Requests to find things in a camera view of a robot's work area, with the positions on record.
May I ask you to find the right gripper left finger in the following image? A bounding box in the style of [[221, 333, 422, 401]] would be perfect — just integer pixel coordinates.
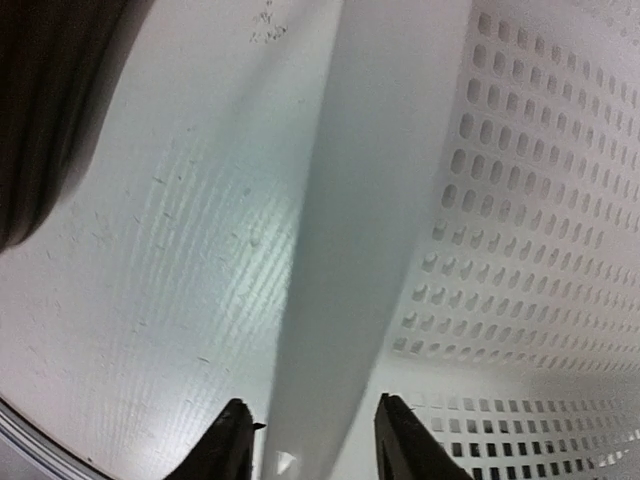
[[167, 398, 265, 480]]

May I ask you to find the white perforated plastic basket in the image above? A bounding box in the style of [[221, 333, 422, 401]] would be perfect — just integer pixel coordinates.
[[260, 1, 639, 479]]

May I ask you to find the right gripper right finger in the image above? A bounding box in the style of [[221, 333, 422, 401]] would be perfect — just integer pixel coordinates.
[[374, 393, 465, 480]]

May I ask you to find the black pouch with pink end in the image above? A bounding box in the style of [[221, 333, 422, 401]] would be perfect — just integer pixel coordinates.
[[1, 1, 128, 249]]

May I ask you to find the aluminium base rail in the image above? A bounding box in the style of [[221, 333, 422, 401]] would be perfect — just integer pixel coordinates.
[[1, 399, 106, 479]]

